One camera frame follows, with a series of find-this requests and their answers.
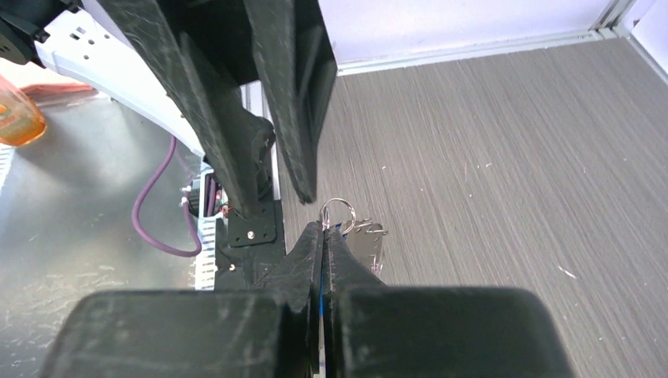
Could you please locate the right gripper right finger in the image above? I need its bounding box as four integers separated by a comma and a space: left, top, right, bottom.
322, 229, 573, 377

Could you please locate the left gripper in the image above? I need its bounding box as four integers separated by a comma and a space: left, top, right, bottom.
101, 1, 337, 217

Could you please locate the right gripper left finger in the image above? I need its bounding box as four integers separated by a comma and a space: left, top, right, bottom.
39, 221, 323, 377

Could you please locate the large metal keyring disc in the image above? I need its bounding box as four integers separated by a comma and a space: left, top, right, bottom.
320, 198, 388, 276

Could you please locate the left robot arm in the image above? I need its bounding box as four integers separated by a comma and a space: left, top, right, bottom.
1, 1, 337, 215

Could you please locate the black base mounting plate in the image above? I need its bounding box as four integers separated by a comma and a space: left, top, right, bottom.
213, 199, 286, 291

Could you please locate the pink cloth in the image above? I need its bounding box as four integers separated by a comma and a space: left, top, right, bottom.
21, 83, 96, 101

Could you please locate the orange drink bottle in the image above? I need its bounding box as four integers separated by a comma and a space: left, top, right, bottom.
1, 76, 46, 146

